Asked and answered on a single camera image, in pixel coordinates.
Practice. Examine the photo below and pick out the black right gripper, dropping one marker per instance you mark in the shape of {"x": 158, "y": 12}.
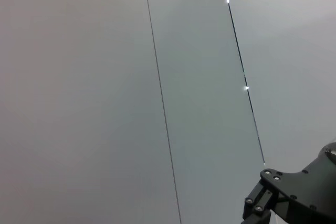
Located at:
{"x": 309, "y": 195}

